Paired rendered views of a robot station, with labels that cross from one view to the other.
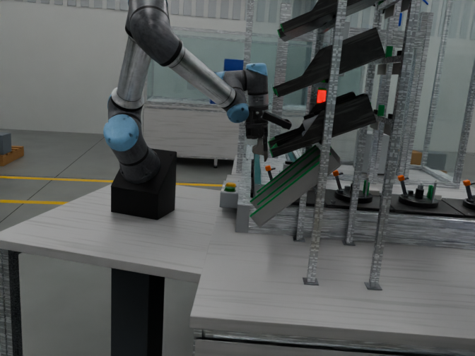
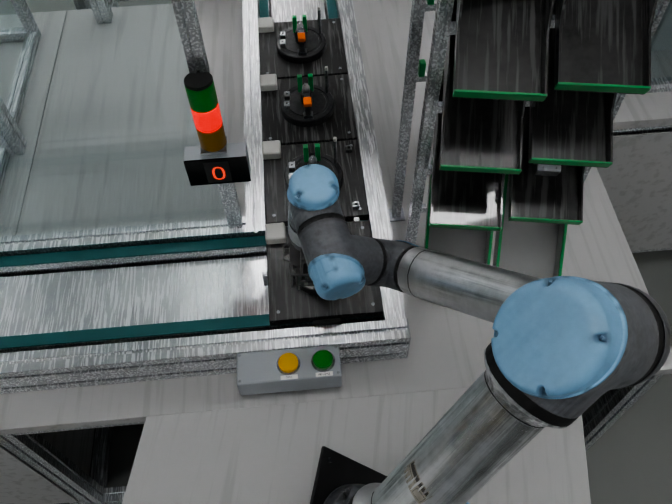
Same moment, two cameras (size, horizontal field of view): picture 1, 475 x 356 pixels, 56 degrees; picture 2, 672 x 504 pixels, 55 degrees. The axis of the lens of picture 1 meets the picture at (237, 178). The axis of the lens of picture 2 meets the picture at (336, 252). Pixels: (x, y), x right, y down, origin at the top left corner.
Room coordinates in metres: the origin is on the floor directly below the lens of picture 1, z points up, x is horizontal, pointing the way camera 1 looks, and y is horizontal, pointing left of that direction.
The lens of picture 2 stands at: (1.70, 0.57, 2.17)
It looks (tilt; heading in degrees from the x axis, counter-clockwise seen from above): 56 degrees down; 265
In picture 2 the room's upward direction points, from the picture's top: 1 degrees counter-clockwise
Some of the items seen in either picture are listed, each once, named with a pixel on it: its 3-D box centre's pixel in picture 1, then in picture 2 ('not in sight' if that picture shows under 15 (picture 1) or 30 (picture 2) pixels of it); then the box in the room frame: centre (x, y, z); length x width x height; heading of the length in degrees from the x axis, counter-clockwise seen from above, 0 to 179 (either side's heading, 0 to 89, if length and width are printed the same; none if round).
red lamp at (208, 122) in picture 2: (320, 96); (206, 113); (1.85, -0.31, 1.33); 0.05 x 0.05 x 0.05
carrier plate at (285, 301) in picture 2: (285, 195); (322, 270); (1.67, -0.19, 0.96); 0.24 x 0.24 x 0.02; 89
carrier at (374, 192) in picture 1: (354, 187); (313, 167); (1.66, -0.44, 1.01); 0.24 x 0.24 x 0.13; 89
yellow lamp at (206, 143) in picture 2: not in sight; (211, 133); (1.85, -0.31, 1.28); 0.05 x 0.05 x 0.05
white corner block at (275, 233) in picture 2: not in sight; (275, 235); (1.76, -0.29, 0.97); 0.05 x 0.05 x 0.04; 89
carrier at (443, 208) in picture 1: (419, 192); (306, 95); (1.66, -0.69, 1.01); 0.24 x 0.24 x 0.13; 89
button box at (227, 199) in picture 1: (230, 193); (289, 369); (1.76, 0.02, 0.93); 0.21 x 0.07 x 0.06; 179
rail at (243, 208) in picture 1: (246, 186); (198, 353); (1.94, -0.04, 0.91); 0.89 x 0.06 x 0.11; 179
